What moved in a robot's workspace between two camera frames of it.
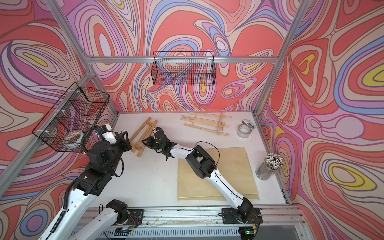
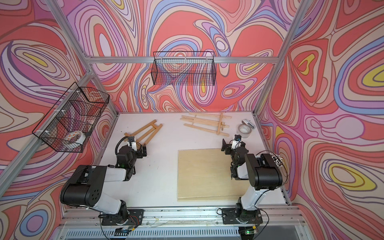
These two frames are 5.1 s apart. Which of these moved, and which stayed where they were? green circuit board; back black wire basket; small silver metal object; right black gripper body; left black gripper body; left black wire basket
Moved: right black gripper body; left black gripper body
Stayed: green circuit board; small silver metal object; left black wire basket; back black wire basket
